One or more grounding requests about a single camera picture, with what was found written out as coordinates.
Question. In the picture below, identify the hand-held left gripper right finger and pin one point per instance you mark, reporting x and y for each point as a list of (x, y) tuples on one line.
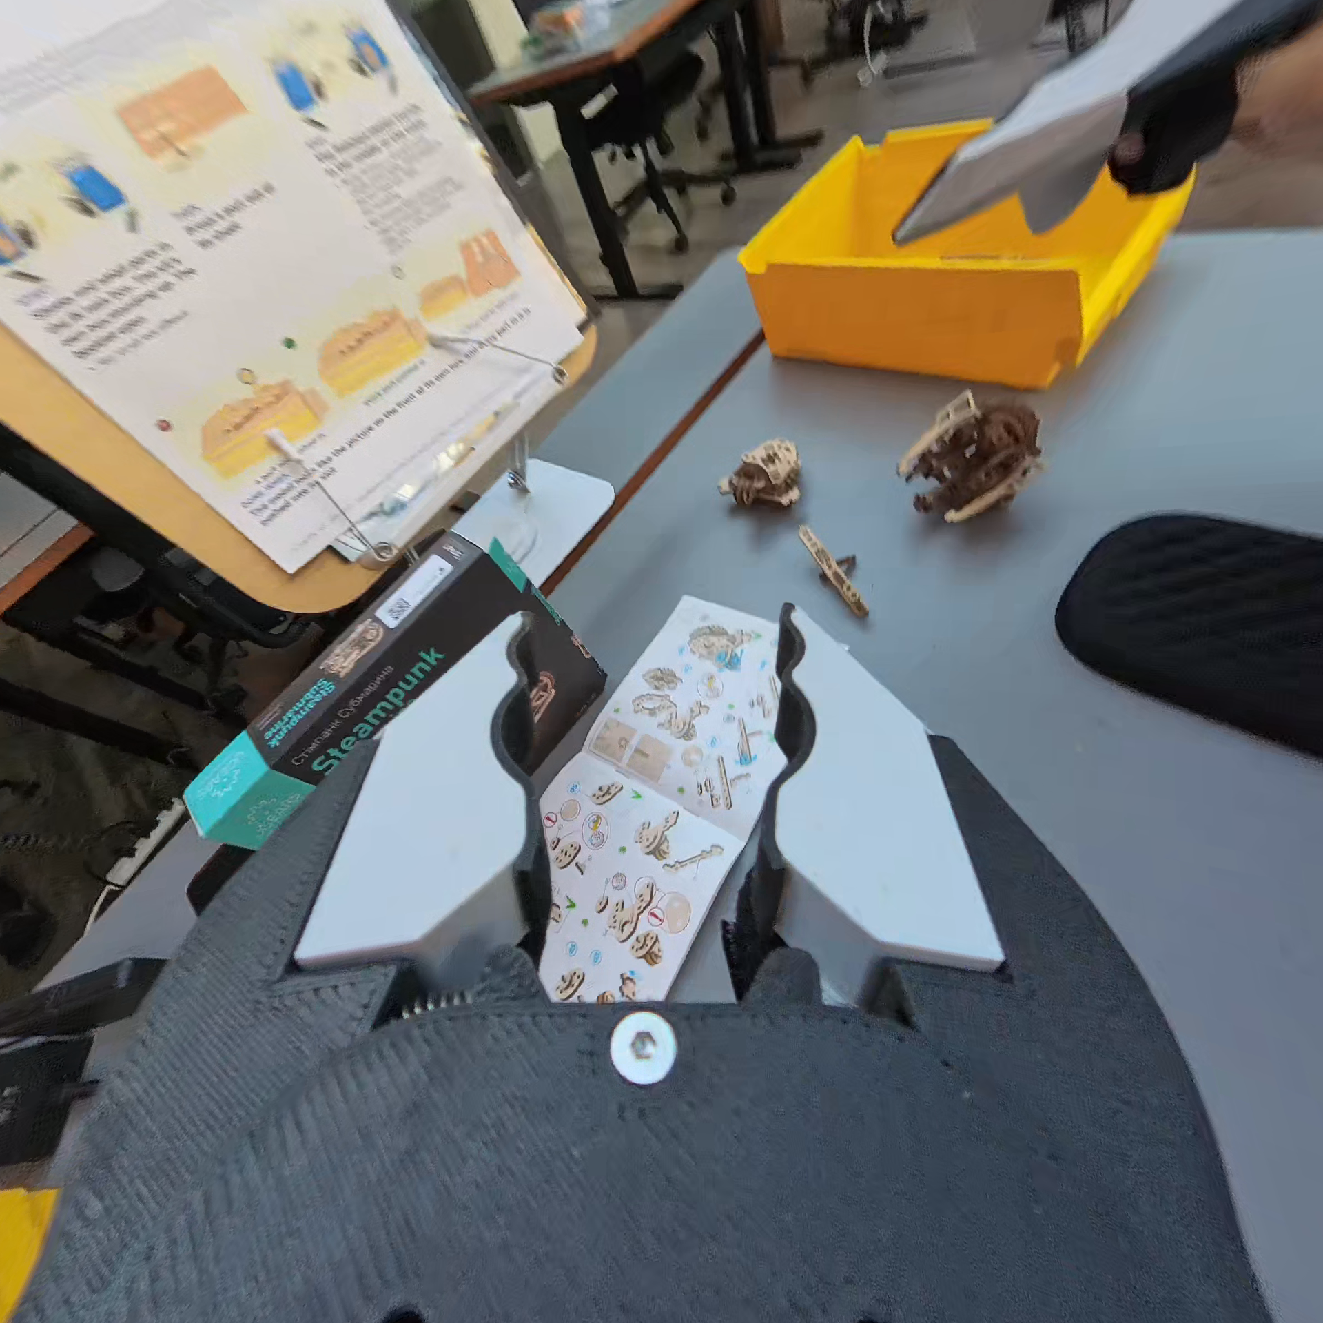
[(878, 816)]

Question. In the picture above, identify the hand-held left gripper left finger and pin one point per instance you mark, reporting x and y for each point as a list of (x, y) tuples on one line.
[(413, 827)]

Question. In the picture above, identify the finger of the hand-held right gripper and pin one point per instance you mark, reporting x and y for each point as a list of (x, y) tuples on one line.
[(1137, 47), (1023, 155)]

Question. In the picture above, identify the black teal puzzle box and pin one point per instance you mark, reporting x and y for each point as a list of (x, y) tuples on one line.
[(413, 642)]

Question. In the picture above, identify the illustrated instruction booklet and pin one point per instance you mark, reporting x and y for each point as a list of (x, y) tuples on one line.
[(661, 785)]

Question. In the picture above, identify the wood-edged background desk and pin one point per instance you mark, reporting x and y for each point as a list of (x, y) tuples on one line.
[(619, 41)]

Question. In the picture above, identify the person's right hand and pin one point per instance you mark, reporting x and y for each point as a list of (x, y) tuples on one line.
[(1287, 99)]

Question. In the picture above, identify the yellow plastic bin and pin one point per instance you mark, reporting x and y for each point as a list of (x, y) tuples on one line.
[(898, 311)]

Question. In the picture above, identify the wooden strip with holes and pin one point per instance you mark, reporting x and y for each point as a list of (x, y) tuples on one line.
[(831, 575)]

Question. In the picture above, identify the white power strip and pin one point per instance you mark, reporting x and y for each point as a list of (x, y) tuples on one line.
[(145, 843)]

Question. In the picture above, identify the large wooden gear model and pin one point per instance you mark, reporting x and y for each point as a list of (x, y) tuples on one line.
[(981, 454)]

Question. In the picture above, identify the white stand base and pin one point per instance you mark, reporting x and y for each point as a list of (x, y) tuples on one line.
[(568, 506)]

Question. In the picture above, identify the small wooden model part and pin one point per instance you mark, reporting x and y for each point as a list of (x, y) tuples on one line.
[(763, 476)]

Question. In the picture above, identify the black office chair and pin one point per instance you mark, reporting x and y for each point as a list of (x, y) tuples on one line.
[(646, 114)]

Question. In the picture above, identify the black quilted pad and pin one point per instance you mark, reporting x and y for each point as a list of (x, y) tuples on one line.
[(1209, 620)]

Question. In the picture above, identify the black power adapter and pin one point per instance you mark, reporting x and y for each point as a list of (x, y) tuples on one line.
[(62, 993)]

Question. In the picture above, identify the printed instruction sheet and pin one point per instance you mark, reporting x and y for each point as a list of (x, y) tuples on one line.
[(310, 258)]

